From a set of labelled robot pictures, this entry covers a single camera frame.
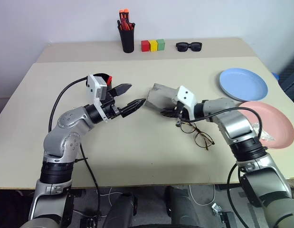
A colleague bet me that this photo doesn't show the tall black pen holder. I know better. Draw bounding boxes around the tall black pen holder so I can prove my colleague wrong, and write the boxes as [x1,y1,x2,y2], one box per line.
[117,28,135,54]

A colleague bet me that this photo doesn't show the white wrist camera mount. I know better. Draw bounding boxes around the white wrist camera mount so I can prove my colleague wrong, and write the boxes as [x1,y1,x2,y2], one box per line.
[173,85,198,120]
[86,74,110,122]

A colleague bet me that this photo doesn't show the grey glasses case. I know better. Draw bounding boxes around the grey glasses case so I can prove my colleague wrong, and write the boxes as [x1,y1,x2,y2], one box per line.
[144,83,181,113]

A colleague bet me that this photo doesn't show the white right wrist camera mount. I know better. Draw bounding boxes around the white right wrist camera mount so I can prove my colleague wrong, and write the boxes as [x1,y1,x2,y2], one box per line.
[173,85,198,120]

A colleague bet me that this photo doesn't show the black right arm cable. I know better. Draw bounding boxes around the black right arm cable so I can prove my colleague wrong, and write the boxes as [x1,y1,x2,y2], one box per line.
[181,106,264,228]

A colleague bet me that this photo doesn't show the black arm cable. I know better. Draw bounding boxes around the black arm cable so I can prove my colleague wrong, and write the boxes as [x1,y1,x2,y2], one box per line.
[48,77,101,223]
[181,106,264,228]

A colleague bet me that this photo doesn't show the short black cup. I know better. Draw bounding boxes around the short black cup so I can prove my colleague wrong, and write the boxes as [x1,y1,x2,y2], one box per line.
[92,73,114,90]

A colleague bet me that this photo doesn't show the small metal clip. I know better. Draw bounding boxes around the small metal clip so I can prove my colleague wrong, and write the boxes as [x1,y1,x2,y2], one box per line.
[211,202,223,216]

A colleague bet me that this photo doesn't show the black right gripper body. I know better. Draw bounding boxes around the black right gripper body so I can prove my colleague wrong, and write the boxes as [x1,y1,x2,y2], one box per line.
[172,101,187,127]

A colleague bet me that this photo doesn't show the brown thin-frame eyeglasses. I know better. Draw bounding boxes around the brown thin-frame eyeglasses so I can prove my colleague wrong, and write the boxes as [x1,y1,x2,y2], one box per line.
[180,120,215,151]

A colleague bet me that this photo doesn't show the white floor cable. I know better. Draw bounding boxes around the white floor cable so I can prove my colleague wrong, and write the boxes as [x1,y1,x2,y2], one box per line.
[189,184,217,206]
[99,187,125,203]

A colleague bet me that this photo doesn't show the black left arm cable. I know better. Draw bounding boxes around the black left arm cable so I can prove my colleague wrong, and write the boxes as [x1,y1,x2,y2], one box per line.
[48,77,101,223]

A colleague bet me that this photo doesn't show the orange-capped marker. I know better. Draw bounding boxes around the orange-capped marker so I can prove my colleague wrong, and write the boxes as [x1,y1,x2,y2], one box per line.
[123,8,130,30]
[118,9,125,30]

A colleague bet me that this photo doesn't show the dark rounded leg cover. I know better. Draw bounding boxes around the dark rounded leg cover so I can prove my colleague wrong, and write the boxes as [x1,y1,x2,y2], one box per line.
[105,191,138,228]
[163,185,206,228]

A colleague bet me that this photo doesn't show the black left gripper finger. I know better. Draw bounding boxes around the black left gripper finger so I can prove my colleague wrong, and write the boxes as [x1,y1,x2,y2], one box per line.
[118,97,147,118]
[113,83,133,97]

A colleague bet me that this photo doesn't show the pink plate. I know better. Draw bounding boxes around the pink plate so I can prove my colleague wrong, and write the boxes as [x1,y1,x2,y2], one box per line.
[237,101,294,150]

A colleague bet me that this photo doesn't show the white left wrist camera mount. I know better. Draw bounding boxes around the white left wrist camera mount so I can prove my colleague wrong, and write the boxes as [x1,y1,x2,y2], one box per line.
[86,74,110,122]

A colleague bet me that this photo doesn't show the dark textured object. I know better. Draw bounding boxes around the dark textured object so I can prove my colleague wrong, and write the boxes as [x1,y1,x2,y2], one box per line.
[278,59,294,108]

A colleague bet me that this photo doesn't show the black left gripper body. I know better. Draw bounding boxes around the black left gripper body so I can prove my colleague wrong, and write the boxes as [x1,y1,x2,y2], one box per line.
[101,87,122,120]

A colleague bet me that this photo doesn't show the blue plate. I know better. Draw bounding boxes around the blue plate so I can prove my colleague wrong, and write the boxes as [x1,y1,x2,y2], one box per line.
[218,68,269,102]

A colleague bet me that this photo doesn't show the black sunglasses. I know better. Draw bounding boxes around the black sunglasses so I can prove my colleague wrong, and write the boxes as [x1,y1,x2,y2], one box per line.
[175,41,204,53]

